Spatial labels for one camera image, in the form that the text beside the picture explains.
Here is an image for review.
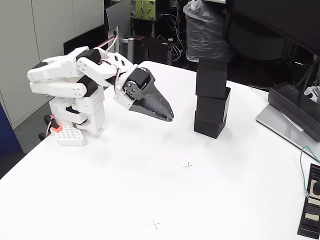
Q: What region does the black office chair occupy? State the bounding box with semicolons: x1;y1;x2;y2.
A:
224;12;291;62

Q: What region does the orange clip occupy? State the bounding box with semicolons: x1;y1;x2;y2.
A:
49;114;63;133

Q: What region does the tangled wire bundle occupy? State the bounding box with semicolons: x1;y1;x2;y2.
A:
157;12;188;62

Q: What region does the silver monitor stand base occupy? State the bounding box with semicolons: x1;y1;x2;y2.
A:
255;102;320;161

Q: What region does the base power cable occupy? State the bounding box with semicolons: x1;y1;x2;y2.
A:
38;114;55;141

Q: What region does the black cube block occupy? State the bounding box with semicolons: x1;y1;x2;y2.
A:
193;111;227;140
195;87;231;125
195;57;229;100

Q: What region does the silver computer case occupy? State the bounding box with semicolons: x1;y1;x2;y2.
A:
104;0;132;55

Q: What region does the trash bin with plastic bag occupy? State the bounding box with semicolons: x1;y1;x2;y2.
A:
182;0;232;63

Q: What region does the blue partition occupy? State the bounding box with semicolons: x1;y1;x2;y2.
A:
0;101;24;156

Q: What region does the black rectangular dock box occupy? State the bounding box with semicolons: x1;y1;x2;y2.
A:
267;81;320;142

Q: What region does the grey cabinet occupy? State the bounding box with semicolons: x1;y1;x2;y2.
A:
0;0;105;130

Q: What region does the black panel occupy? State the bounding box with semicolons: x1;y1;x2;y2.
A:
63;24;106;56

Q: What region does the green perforated metal box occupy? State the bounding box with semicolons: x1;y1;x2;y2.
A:
130;0;157;21

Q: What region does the white crumpled plastic bag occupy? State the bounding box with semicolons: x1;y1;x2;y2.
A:
303;86;320;103

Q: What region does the grey metal post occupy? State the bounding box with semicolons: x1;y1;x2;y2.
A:
122;37;136;63

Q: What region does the pink white arm cable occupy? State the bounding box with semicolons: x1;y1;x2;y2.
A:
93;34;138;96

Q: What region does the thin green cable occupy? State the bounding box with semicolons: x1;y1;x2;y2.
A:
299;145;320;200

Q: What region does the black flat device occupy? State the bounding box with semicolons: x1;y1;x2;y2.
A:
296;163;320;240

